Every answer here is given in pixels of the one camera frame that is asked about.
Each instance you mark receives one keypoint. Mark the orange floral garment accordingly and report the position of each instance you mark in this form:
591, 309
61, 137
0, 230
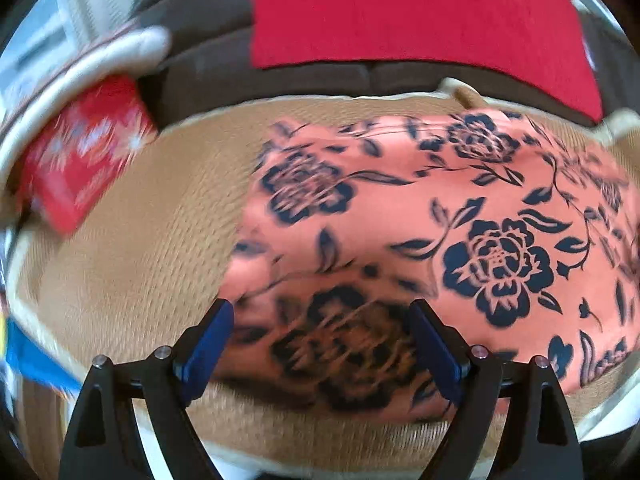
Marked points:
425, 210

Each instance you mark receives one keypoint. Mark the blue object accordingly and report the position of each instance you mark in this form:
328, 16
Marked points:
35, 360

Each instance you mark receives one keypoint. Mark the window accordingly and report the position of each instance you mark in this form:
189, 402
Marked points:
35, 55

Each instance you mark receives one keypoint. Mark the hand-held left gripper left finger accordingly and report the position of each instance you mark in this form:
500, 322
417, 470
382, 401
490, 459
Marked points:
207, 355

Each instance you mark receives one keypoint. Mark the dark brown sofa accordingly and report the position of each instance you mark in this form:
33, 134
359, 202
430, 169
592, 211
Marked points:
210, 70

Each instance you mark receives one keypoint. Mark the tan woven mat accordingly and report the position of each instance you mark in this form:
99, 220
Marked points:
150, 260

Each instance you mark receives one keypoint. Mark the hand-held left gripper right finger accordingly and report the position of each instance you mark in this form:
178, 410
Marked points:
437, 355

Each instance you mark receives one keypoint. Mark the red cloth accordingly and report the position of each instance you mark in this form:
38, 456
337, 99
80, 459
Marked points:
400, 10

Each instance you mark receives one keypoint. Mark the cream cushion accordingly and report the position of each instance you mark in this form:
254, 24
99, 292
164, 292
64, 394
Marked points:
125, 52

